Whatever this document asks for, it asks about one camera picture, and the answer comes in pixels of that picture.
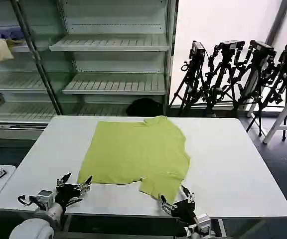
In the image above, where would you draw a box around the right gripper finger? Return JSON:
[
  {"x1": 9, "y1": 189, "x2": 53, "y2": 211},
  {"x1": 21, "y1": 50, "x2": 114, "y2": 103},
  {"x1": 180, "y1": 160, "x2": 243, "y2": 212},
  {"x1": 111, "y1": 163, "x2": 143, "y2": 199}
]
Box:
[
  {"x1": 181, "y1": 185, "x2": 196, "y2": 203},
  {"x1": 159, "y1": 195, "x2": 177, "y2": 214}
]

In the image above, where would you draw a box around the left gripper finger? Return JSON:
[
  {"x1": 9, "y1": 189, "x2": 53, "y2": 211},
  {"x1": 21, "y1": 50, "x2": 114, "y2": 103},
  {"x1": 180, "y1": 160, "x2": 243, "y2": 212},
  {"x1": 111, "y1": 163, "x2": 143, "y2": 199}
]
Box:
[
  {"x1": 55, "y1": 172, "x2": 72, "y2": 188},
  {"x1": 75, "y1": 175, "x2": 93, "y2": 195}
]

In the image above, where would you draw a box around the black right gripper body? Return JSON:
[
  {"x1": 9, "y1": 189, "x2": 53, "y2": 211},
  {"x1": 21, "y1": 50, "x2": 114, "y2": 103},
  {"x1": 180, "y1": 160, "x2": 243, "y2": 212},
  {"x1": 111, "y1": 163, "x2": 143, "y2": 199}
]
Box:
[{"x1": 172, "y1": 200, "x2": 197, "y2": 223}]

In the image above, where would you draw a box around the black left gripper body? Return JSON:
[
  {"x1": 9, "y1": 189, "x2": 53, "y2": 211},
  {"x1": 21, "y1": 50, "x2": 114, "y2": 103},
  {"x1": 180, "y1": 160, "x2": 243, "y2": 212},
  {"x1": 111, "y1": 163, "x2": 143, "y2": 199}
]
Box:
[{"x1": 54, "y1": 183, "x2": 83, "y2": 207}]

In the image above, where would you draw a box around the lime green t-shirt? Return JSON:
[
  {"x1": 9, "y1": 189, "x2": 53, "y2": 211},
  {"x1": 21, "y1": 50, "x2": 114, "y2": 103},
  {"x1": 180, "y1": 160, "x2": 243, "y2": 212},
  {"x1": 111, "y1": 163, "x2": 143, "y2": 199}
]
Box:
[{"x1": 76, "y1": 116, "x2": 192, "y2": 201}]

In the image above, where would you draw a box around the white folding table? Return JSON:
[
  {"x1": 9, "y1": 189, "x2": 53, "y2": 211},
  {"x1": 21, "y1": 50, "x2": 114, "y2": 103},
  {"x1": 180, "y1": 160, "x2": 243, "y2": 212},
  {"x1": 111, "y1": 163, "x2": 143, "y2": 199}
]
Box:
[{"x1": 0, "y1": 116, "x2": 287, "y2": 239}]

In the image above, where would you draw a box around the black bag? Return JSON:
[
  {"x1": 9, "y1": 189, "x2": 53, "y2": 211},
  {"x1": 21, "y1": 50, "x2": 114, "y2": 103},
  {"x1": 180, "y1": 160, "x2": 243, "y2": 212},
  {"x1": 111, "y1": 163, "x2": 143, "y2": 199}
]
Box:
[{"x1": 126, "y1": 98, "x2": 165, "y2": 117}]

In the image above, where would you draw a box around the grey shelf rack with cloths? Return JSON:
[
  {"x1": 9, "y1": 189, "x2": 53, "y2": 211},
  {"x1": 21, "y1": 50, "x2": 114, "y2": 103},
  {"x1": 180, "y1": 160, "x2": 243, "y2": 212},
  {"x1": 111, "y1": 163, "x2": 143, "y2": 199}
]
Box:
[{"x1": 0, "y1": 0, "x2": 67, "y2": 147}]

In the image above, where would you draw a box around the slanted grey metal pole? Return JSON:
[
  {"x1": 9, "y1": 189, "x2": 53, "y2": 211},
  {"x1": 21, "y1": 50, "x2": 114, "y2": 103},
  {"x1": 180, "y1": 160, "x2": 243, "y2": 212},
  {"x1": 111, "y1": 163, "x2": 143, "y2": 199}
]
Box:
[{"x1": 10, "y1": 0, "x2": 62, "y2": 116}]

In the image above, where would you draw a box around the empty grey shelf rack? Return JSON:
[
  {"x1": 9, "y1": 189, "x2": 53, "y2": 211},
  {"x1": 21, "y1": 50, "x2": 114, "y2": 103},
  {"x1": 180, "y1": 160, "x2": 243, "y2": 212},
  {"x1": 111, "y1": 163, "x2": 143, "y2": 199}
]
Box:
[{"x1": 49, "y1": 0, "x2": 179, "y2": 118}]

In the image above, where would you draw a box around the white metal stool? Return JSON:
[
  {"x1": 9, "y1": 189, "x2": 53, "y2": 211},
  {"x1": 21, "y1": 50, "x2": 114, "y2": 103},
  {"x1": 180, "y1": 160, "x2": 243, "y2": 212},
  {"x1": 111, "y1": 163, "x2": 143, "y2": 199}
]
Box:
[{"x1": 247, "y1": 74, "x2": 287, "y2": 144}]

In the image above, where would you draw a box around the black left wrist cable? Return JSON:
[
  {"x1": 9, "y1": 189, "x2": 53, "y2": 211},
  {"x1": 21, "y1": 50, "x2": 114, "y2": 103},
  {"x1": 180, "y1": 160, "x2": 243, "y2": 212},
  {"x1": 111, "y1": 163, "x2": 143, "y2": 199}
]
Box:
[{"x1": 17, "y1": 194, "x2": 39, "y2": 207}]

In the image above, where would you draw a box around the black tripod with camera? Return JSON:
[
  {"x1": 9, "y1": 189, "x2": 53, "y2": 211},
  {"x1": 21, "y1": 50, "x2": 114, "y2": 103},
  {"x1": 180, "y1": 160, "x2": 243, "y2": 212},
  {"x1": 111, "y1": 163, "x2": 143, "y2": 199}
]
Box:
[
  {"x1": 245, "y1": 44, "x2": 287, "y2": 144},
  {"x1": 203, "y1": 39, "x2": 246, "y2": 118},
  {"x1": 233, "y1": 39, "x2": 278, "y2": 120},
  {"x1": 169, "y1": 40, "x2": 210, "y2": 118}
]

